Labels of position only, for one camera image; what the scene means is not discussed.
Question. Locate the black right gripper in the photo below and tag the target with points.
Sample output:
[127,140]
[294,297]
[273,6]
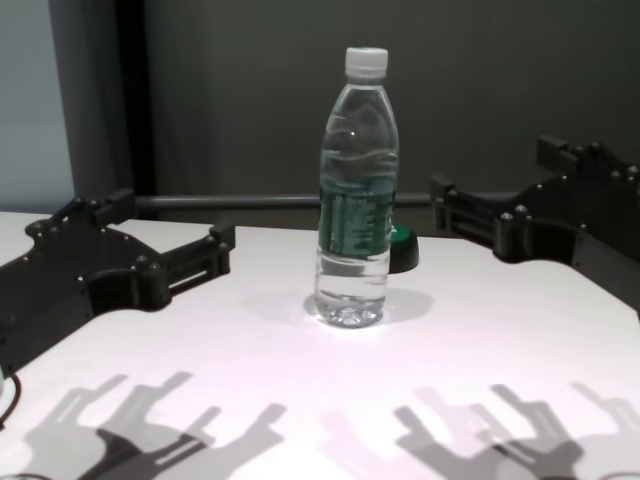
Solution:
[575,225]

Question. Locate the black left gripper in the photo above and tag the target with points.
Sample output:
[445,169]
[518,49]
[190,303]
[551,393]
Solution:
[75,275]

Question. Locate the clear water bottle green label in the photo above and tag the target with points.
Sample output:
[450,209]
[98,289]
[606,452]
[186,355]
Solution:
[357,200]

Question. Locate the green YES button black base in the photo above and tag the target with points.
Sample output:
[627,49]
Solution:
[405,250]

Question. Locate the low grey wall rail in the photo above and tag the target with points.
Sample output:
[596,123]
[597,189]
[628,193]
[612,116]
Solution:
[225,201]

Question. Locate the black vertical wall post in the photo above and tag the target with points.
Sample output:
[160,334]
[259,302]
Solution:
[136,100]

